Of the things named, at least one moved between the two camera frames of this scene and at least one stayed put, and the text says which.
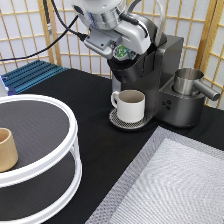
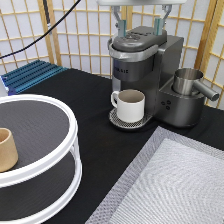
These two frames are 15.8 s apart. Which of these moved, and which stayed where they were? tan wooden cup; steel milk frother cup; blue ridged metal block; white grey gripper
Moved: white grey gripper
Stayed: tan wooden cup; blue ridged metal block; steel milk frother cup
